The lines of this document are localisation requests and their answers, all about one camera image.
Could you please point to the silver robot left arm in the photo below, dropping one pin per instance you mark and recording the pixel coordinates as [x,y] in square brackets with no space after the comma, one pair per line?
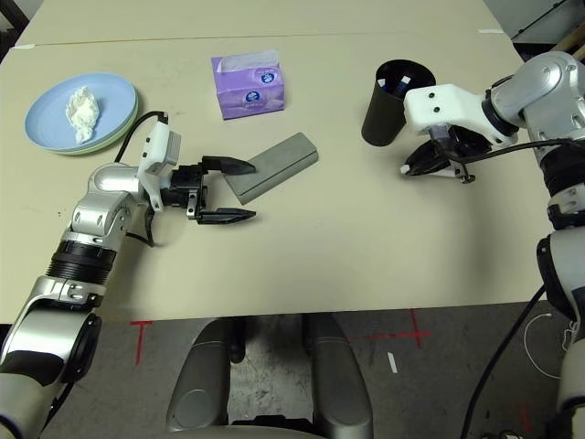
[109,178]

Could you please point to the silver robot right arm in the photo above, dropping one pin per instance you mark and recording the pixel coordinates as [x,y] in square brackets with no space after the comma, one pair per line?
[548,91]

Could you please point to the grey robot leg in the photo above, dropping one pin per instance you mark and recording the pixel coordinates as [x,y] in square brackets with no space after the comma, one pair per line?
[203,388]
[340,388]

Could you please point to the white pen black tip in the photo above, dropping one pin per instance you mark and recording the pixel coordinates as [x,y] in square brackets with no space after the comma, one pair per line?
[404,169]

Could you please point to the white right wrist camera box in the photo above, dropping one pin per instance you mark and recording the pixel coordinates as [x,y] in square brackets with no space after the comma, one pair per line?
[448,110]

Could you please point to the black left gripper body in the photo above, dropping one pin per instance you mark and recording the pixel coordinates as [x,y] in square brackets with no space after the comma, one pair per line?
[185,187]

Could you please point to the grey glasses case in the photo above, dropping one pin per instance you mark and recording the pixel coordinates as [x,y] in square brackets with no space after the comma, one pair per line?
[274,169]

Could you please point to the white pen blue band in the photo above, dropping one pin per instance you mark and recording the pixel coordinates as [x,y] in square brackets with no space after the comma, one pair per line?
[404,83]

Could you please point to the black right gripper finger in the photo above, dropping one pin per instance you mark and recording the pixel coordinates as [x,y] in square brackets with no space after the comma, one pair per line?
[432,168]
[429,153]

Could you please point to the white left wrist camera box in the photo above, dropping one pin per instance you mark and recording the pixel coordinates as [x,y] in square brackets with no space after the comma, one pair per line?
[160,151]

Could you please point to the grey robot left leg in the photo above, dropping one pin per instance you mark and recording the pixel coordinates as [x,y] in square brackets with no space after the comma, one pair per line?
[203,388]

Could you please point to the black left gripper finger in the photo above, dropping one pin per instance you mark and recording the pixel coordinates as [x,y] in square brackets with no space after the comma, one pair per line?
[226,217]
[228,165]

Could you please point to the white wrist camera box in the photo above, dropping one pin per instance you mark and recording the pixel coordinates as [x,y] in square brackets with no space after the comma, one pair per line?
[160,151]
[448,110]

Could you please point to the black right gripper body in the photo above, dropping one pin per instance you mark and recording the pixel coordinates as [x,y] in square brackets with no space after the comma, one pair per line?
[471,142]

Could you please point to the wooden rack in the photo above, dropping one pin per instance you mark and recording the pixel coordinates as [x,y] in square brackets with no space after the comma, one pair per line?
[573,43]

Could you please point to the white floor tape strip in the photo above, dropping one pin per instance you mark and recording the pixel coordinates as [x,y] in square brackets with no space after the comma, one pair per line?
[392,362]

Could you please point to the black plastic cup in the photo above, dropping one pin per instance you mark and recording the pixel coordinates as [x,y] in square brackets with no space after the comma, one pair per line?
[381,114]

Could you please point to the grey robot right leg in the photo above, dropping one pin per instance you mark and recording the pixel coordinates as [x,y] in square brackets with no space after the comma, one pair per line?
[340,388]

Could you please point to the purple tissue box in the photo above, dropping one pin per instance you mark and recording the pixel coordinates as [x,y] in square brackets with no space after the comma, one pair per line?
[247,98]

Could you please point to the blue plastic plate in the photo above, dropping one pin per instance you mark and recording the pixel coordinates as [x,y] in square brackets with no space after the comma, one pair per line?
[50,119]

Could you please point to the white pen blue cap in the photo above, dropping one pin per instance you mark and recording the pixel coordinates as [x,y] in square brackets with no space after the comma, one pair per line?
[382,83]

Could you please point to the black foam floor mats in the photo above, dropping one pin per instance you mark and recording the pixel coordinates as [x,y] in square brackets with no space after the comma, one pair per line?
[7,43]

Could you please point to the green plastic plate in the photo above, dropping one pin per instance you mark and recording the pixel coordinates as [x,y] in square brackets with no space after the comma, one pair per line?
[135,112]

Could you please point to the white tissue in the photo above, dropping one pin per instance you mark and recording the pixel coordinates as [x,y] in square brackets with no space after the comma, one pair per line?
[82,114]

